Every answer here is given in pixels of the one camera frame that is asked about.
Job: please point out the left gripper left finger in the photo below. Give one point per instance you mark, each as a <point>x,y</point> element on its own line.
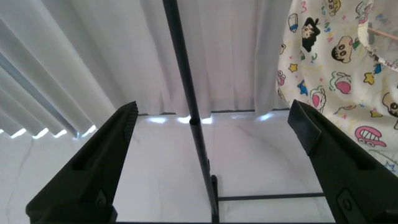
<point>84,183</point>

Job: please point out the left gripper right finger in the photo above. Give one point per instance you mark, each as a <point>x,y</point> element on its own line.
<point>357,186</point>

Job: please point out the cream printed garment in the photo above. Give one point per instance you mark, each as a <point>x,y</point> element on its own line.
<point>326,62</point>

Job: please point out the pink clothes hanger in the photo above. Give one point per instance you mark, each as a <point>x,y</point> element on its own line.
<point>382,33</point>

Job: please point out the black clothes rack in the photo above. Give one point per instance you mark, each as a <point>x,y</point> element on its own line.
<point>186,77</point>

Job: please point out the white curtain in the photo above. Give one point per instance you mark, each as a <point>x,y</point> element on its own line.
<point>93,46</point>

